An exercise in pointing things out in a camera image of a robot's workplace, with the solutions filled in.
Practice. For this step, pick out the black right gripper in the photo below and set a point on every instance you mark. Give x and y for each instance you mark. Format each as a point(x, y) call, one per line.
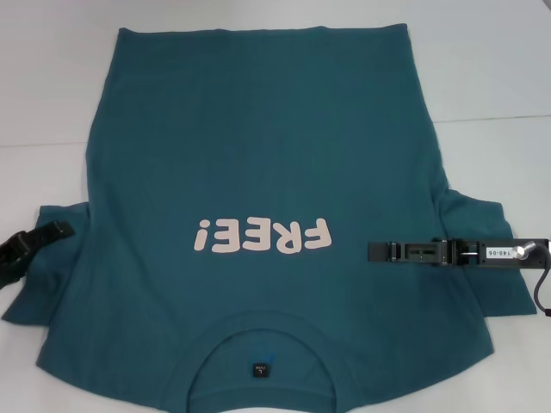
point(469, 254)

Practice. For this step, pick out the teal t-shirt with FREE print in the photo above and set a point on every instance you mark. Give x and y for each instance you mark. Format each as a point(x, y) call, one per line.
point(258, 150)

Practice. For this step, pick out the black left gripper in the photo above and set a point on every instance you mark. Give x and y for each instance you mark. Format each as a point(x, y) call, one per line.
point(17, 254)

